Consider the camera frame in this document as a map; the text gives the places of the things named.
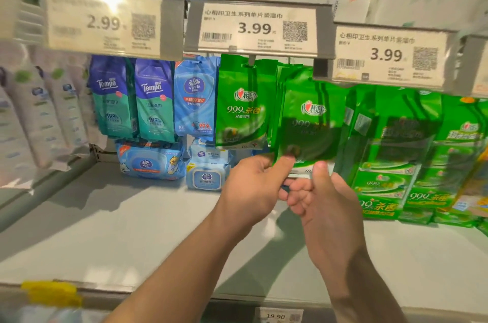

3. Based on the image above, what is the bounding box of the person's left hand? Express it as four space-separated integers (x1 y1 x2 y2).
217 154 302 236

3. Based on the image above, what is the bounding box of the person's right hand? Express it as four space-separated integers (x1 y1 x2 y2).
286 161 369 291

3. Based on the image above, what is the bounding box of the green wet wipe packet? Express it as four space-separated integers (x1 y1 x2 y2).
215 54 280 150
271 66 348 178

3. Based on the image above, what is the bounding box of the person's left forearm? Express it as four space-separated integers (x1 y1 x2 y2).
102 216 245 323

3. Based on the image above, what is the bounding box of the person's right forearm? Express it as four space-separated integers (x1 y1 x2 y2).
328 252 409 323

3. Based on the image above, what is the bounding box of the large green wipe multipack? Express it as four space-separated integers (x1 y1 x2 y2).
335 84 444 221
398 93 488 229

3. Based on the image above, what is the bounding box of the small blue lidded wipe pack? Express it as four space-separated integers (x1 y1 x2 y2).
186 160 232 191
188 138 234 166

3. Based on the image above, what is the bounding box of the row of hanging green packets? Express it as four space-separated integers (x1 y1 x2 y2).
267 61 317 144

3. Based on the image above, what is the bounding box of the light blue wet wipe packet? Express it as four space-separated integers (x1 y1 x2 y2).
174 55 221 138

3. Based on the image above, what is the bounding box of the blue cartoon wipe pack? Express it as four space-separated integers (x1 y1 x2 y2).
116 139 187 181

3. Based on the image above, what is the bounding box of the shelf price tag holder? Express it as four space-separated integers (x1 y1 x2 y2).
40 0 186 61
184 0 336 59
455 35 488 99
313 22 459 96

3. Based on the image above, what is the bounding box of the purple and teal wipe packet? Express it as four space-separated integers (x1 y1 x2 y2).
88 55 139 139
134 59 179 143

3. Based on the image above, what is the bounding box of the small white price label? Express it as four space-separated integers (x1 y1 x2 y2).
258 307 304 323

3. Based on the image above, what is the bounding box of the row of white patterned packets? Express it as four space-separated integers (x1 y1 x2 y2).
0 42 108 191

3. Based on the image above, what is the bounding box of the yellow shelf tag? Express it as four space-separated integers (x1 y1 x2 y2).
21 280 83 309

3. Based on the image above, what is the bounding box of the grey shelf edge rail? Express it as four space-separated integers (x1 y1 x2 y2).
0 279 488 323

